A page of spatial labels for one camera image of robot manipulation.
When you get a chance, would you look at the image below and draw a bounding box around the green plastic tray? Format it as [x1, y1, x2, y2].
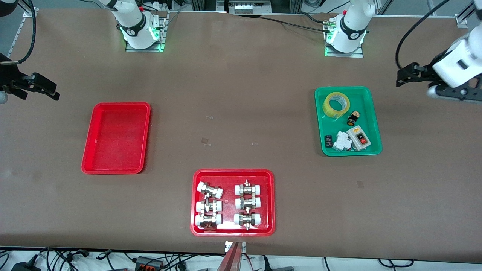
[314, 86, 383, 157]

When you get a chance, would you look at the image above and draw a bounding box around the small metal bracket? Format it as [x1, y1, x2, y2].
[224, 241, 246, 253]

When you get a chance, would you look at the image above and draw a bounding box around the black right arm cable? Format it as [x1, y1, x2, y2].
[18, 0, 37, 64]

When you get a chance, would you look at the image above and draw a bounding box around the black cable across table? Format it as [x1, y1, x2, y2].
[259, 15, 333, 33]

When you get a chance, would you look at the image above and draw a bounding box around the red tray holding fittings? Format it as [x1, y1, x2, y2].
[190, 169, 276, 237]

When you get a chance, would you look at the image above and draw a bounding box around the black floor plug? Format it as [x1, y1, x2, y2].
[260, 255, 295, 271]

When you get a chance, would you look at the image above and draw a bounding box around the red metal bar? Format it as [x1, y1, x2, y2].
[216, 242, 244, 271]

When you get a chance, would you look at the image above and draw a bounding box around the yellow packing tape roll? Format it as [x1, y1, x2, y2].
[323, 91, 351, 117]

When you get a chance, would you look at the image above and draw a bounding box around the white circuit breaker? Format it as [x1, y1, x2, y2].
[332, 131, 354, 152]

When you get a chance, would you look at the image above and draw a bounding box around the grey two-button switch box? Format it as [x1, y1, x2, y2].
[347, 126, 372, 151]

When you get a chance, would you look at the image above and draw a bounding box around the grey power strip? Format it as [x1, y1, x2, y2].
[227, 0, 272, 15]

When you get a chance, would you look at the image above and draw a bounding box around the grey cable connector box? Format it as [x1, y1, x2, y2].
[134, 256, 165, 270]

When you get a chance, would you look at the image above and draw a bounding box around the black floor cable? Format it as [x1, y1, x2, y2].
[378, 258, 415, 269]

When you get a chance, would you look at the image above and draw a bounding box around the aluminium frame corner profile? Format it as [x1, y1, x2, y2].
[455, 0, 482, 29]
[7, 7, 38, 58]

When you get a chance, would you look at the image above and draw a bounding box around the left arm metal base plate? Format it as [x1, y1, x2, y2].
[325, 35, 365, 58]

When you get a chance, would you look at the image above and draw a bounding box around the white-capped metal pipe fitting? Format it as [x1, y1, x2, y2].
[195, 199, 223, 214]
[235, 196, 262, 210]
[197, 182, 224, 199]
[235, 180, 262, 196]
[234, 212, 262, 230]
[195, 213, 223, 230]

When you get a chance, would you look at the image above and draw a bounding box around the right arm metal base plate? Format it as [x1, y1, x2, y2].
[125, 11, 168, 53]

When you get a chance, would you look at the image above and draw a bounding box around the empty-bottomed red plastic tray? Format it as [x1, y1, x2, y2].
[81, 102, 151, 175]

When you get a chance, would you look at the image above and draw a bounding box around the black power adapter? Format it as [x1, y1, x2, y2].
[11, 260, 43, 271]

